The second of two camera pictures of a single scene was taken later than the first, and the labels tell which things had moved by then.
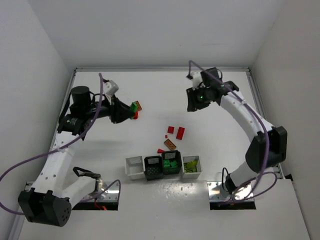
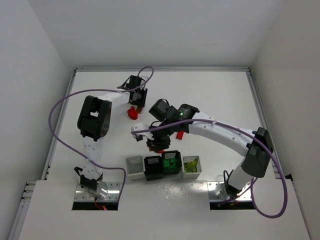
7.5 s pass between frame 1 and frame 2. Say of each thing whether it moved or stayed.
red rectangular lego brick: stayed
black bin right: stayed
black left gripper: moved
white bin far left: stayed
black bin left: stayed
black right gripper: moved
